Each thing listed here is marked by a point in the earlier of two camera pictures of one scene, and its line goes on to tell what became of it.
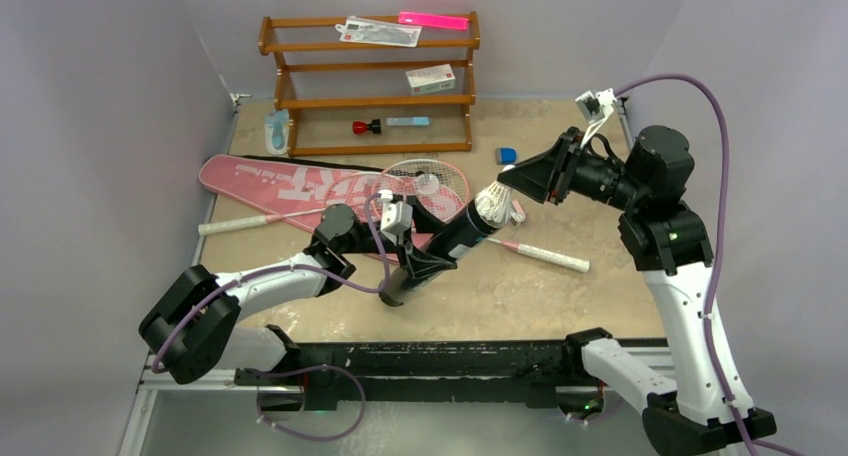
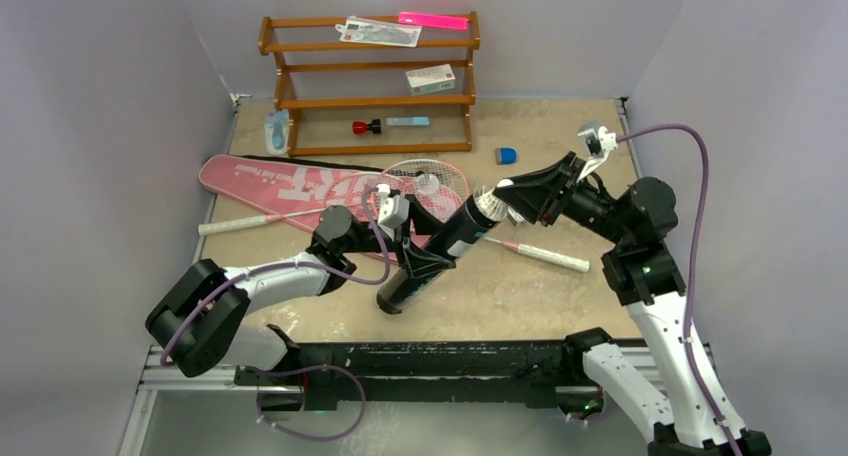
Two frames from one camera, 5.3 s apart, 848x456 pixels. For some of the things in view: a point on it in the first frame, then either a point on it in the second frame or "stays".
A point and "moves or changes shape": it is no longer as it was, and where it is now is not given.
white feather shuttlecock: (495, 202) moves or changes shape
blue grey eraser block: (505, 156) stays
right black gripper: (565, 168) to (562, 192)
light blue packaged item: (276, 127) stays
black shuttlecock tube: (457, 238) stays
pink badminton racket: (446, 187) stays
